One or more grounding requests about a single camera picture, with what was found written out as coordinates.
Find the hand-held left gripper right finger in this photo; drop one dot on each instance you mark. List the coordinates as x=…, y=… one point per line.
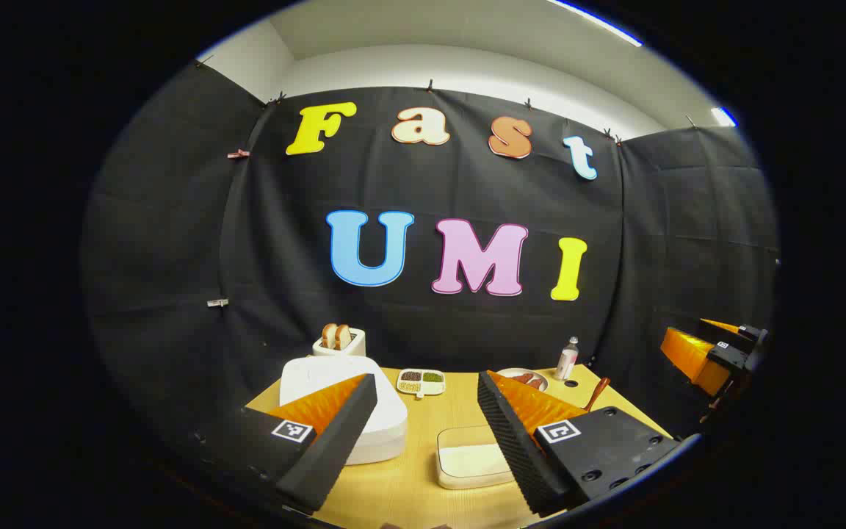
x=515, y=455

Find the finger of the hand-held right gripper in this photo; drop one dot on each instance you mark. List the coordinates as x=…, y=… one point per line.
x=691, y=356
x=752, y=336

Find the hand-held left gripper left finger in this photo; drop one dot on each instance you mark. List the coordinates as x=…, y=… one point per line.
x=324, y=455

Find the white rice cooker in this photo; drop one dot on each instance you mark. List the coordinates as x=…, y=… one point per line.
x=320, y=375

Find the brown wooden spoon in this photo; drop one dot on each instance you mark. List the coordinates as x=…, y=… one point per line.
x=598, y=393

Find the red-brown sausage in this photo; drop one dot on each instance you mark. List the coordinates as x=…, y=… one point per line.
x=523, y=378
x=536, y=384

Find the white round plate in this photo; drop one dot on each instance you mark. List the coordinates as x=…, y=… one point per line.
x=505, y=373

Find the white divided dish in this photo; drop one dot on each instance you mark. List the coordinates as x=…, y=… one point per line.
x=432, y=388

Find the clear bottle pink label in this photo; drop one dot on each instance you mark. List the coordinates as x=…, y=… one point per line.
x=567, y=361

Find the green beans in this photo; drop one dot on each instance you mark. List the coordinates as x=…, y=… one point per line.
x=432, y=377

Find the white toaster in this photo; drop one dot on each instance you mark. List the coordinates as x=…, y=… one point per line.
x=357, y=344

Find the toast bread slice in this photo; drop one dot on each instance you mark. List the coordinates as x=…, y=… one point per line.
x=344, y=337
x=329, y=336

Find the pink cloth clip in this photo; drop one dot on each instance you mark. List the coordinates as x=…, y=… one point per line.
x=238, y=153

